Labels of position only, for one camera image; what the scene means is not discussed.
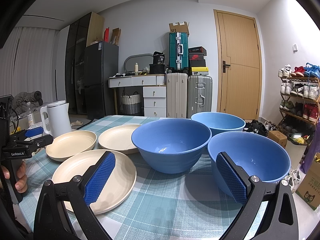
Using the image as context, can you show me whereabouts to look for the light blue bowl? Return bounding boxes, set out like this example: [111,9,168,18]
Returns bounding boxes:
[191,112,246,136]

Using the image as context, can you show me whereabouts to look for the woven laundry basket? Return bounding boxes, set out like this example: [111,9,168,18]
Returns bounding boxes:
[121,92,142,115]

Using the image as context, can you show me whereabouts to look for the shoe rack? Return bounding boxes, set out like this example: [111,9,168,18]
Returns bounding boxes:
[278,63,319,145]

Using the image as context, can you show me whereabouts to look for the purple bag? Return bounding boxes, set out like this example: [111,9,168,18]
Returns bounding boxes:
[300,123,320,174]

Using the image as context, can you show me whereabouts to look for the person's left hand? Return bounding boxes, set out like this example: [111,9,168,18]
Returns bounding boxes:
[1,161,28,193]

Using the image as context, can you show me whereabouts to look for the silver suitcase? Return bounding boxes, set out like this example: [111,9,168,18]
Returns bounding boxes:
[187,75,213,118]

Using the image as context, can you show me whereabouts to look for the beige suitcase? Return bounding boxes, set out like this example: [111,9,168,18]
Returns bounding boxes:
[166,73,188,118]

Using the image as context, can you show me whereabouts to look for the white electric kettle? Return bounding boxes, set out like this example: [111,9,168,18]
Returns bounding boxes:
[40,100,72,138]

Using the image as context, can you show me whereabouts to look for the oval mirror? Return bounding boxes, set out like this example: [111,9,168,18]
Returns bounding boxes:
[124,54,153,73]

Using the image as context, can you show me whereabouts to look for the black refrigerator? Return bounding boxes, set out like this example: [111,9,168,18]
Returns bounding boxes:
[84,41,119,120]

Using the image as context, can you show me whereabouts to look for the stacked shoe boxes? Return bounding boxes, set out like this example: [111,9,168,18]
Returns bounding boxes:
[188,46,209,75]

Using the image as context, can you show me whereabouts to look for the white trash bin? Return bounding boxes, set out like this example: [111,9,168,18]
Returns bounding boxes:
[285,137,307,170]

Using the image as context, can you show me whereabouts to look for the green printed cardboard box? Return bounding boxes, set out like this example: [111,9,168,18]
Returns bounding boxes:
[296,153,320,210]

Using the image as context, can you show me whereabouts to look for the teal suitcase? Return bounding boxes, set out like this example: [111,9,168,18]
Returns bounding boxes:
[169,32,189,72]

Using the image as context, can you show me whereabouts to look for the small brown cardboard box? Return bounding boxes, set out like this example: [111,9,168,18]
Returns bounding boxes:
[267,130,287,148]

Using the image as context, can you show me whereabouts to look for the wooden door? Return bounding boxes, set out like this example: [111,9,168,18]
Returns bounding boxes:
[214,10,262,120]

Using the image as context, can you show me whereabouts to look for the white drawer desk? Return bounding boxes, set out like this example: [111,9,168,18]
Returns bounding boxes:
[108,74,167,118]

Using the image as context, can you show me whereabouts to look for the cream plate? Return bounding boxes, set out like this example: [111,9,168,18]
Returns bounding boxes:
[52,150,137,215]
[46,131,97,162]
[98,124,140,155]

